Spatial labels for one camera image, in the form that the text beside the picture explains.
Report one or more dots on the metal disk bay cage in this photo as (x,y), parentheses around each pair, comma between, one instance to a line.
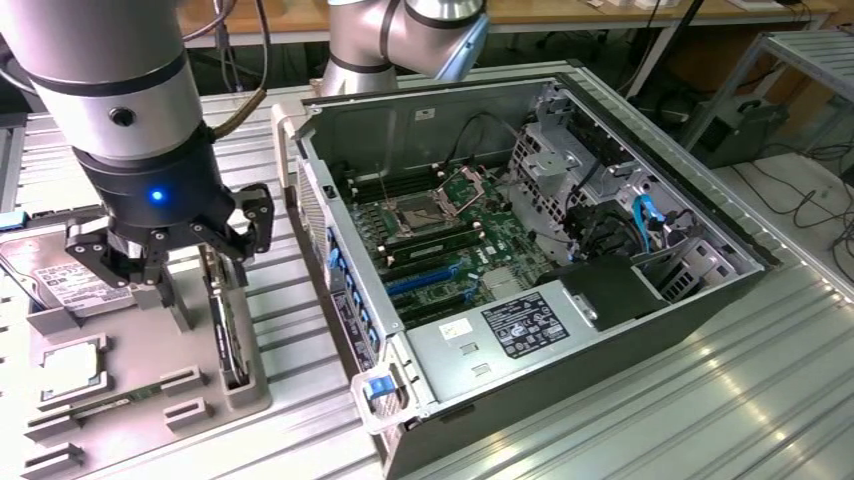
(553,170)

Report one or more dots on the grey power supply with label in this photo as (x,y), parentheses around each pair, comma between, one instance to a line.
(467,360)

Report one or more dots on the metal socket cover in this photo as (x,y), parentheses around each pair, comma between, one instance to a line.
(467,190)

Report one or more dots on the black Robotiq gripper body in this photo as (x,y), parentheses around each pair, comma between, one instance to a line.
(156,190)

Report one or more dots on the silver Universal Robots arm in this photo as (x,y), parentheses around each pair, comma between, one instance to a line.
(100,75)

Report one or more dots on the grey parts rack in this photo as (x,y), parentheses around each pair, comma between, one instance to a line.
(153,350)

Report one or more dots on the thin socket locking lever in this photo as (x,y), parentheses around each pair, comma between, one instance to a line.
(384,185)

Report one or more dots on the silver chipset heatsink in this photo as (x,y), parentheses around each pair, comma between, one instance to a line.
(503,282)

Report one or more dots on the green RAM stick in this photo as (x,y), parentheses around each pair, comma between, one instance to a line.
(106,401)

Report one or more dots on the green motherboard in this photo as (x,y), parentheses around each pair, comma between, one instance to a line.
(480,250)

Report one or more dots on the silver CPU chip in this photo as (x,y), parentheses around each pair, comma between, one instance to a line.
(72,371)

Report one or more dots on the hard disk in blue caddy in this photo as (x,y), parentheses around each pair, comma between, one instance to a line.
(62,285)

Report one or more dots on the wooden top desk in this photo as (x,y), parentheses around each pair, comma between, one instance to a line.
(567,12)

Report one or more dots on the CPU socket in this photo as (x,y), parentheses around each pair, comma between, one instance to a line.
(421,215)

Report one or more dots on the metal slat side table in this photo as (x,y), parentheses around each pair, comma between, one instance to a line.
(809,55)

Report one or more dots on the blue expansion slot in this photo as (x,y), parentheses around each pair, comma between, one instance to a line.
(420,280)

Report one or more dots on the blue case latch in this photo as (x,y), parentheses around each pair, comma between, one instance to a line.
(376,387)

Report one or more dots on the open grey PC case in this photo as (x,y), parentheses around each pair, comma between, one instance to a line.
(587,360)

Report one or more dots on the black box device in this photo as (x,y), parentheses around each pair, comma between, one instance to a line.
(736,132)

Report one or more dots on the installed black RAM stick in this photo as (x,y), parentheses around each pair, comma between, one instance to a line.
(433,248)

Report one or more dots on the black cooling fan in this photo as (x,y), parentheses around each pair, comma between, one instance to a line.
(225,325)

